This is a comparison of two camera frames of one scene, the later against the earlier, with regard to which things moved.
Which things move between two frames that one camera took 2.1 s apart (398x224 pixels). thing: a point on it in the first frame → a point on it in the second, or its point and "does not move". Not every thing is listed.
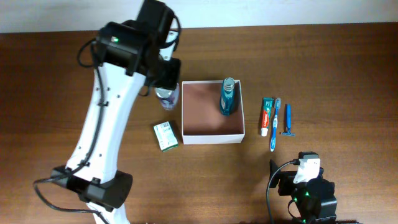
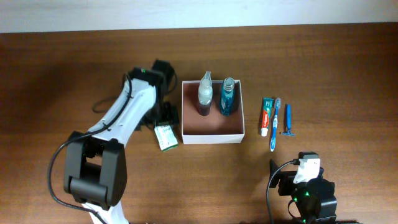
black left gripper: [169, 74] → [168, 116]
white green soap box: [166, 136] does not move
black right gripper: [280, 178] does not move
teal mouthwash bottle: [227, 97] does not move
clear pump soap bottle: [168, 97] → [205, 94]
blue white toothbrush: [277, 104] does not move
